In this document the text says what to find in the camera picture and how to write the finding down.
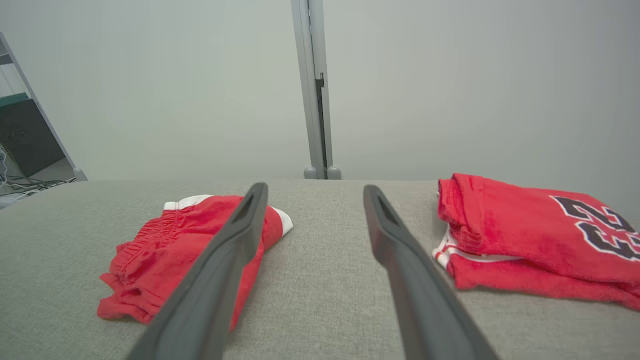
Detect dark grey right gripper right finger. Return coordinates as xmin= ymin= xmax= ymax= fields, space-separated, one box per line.
xmin=363 ymin=184 xmax=501 ymax=360

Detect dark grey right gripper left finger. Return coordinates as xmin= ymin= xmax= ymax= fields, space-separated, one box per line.
xmin=125 ymin=182 xmax=269 ymax=360

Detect red shorts with white stripe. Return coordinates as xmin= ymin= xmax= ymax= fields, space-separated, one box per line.
xmin=96 ymin=194 xmax=294 ymax=332

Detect red white jersey shirt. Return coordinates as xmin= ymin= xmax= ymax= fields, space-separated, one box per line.
xmin=432 ymin=172 xmax=640 ymax=312

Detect black equipment box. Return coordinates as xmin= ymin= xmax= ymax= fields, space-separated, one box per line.
xmin=0 ymin=97 xmax=67 ymax=179

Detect floor cable bundle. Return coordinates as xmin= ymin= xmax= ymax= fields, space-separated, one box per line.
xmin=0 ymin=145 xmax=79 ymax=202

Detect grey partition post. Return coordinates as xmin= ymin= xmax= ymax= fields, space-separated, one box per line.
xmin=290 ymin=0 xmax=343 ymax=181

